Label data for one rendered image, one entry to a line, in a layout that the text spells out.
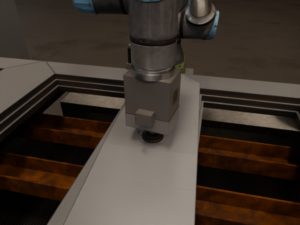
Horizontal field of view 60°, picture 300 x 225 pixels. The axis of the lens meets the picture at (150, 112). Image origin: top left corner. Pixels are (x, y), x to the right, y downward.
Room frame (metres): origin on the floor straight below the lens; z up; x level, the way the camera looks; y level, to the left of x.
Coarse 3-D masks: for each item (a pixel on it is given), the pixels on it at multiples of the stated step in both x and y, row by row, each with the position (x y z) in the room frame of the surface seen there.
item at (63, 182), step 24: (0, 168) 0.52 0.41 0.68; (24, 168) 0.52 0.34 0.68; (48, 168) 0.51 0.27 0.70; (72, 168) 0.49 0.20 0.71; (24, 192) 0.44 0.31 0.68; (48, 192) 0.43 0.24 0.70; (216, 192) 0.41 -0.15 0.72; (216, 216) 0.34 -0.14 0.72; (240, 216) 0.37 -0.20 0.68; (264, 216) 0.37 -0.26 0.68; (288, 216) 0.37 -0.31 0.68
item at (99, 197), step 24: (96, 192) 0.28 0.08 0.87; (120, 192) 0.28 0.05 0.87; (144, 192) 0.28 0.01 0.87; (168, 192) 0.28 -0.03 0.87; (192, 192) 0.28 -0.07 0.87; (72, 216) 0.24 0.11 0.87; (96, 216) 0.24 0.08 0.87; (120, 216) 0.24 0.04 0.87; (144, 216) 0.24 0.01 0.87; (168, 216) 0.24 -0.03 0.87; (192, 216) 0.24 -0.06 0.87
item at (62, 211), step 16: (48, 80) 0.71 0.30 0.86; (64, 80) 0.73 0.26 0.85; (80, 80) 0.73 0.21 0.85; (96, 80) 0.71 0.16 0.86; (112, 80) 0.70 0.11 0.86; (32, 96) 0.63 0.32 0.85; (48, 96) 0.67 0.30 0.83; (112, 96) 0.69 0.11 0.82; (208, 96) 0.63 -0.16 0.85; (224, 96) 0.63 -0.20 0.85; (240, 96) 0.62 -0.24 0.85; (256, 96) 0.61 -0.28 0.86; (272, 96) 0.60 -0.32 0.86; (16, 112) 0.55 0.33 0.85; (32, 112) 0.59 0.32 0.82; (256, 112) 0.60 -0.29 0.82; (272, 112) 0.59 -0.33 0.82; (288, 112) 0.58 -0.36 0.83; (0, 128) 0.49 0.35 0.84; (80, 176) 0.32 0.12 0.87; (64, 208) 0.25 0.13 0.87; (48, 224) 0.22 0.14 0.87
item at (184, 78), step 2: (182, 74) 0.74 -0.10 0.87; (182, 76) 0.72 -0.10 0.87; (184, 76) 0.72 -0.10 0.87; (186, 76) 0.72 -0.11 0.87; (182, 78) 0.71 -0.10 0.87; (184, 78) 0.71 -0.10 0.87; (186, 78) 0.71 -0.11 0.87; (188, 78) 0.71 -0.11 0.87; (190, 78) 0.71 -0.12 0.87; (182, 80) 0.69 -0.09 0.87; (184, 80) 0.69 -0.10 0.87; (186, 80) 0.69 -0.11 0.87; (188, 80) 0.69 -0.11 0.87; (190, 80) 0.69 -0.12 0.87; (192, 80) 0.69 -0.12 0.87; (194, 80) 0.69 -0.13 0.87; (192, 82) 0.68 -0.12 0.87; (194, 82) 0.68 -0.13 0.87; (196, 82) 0.68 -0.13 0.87; (198, 82) 0.68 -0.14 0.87
